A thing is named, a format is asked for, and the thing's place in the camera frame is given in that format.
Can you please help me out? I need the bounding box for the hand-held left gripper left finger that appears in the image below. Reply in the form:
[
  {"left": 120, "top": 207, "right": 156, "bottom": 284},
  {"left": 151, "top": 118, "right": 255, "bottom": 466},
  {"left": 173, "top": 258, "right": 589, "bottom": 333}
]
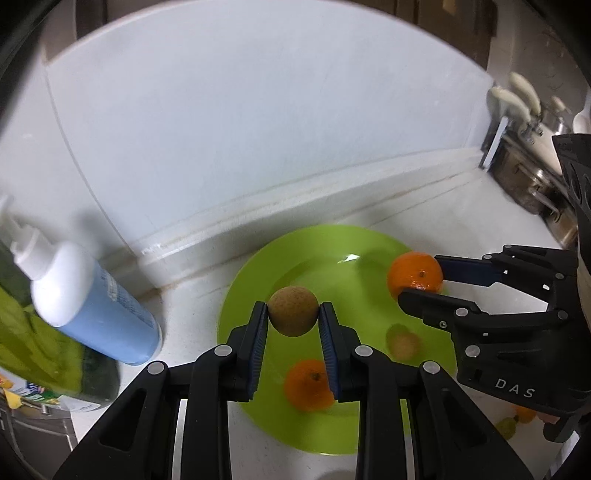
[{"left": 51, "top": 302, "right": 269, "bottom": 480}]

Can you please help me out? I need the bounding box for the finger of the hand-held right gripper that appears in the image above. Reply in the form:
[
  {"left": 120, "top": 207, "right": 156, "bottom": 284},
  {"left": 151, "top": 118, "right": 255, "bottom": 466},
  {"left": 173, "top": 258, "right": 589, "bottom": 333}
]
[
  {"left": 434, "top": 244, "right": 579, "bottom": 311},
  {"left": 397, "top": 288, "right": 574, "bottom": 334}
]

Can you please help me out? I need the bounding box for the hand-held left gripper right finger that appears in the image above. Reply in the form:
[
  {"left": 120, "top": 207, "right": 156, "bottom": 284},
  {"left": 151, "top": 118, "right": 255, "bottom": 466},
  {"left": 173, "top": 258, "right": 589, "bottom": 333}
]
[{"left": 318, "top": 302, "right": 536, "bottom": 480}]

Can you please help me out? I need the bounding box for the small brown fruit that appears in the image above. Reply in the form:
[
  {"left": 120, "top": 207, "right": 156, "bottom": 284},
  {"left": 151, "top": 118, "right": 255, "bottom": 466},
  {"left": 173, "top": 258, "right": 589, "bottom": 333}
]
[
  {"left": 385, "top": 323, "right": 422, "bottom": 363},
  {"left": 268, "top": 286, "right": 320, "bottom": 337}
]

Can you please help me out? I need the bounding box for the green plate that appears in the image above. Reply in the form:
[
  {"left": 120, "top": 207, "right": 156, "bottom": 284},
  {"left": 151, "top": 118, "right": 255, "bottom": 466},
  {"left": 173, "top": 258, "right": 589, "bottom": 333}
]
[{"left": 217, "top": 225, "right": 460, "bottom": 457}]

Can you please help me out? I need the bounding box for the metal pot rack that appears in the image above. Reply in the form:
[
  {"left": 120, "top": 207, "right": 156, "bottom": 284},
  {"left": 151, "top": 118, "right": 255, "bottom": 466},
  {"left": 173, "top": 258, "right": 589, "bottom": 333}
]
[{"left": 478, "top": 115, "right": 578, "bottom": 217}]

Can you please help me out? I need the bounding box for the blue lotion pump bottle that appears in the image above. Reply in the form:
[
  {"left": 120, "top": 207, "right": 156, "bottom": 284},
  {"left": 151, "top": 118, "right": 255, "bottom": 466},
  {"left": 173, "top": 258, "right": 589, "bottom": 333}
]
[{"left": 0, "top": 194, "right": 163, "bottom": 367}]

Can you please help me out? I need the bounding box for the green dish soap bottle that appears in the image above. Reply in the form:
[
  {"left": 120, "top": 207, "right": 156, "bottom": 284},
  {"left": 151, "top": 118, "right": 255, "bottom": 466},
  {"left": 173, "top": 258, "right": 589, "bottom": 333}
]
[{"left": 0, "top": 240, "right": 122, "bottom": 414}]

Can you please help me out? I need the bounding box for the steel sink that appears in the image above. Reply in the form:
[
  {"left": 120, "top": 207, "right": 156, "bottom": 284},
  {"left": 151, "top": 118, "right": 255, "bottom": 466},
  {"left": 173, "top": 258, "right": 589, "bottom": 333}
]
[{"left": 0, "top": 401, "right": 79, "bottom": 467}]

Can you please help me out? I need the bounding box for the cream pan with handle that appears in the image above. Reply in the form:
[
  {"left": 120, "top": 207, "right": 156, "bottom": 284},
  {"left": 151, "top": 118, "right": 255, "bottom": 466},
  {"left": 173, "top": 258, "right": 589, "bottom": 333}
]
[
  {"left": 490, "top": 87, "right": 555, "bottom": 153},
  {"left": 509, "top": 71, "right": 561, "bottom": 139}
]

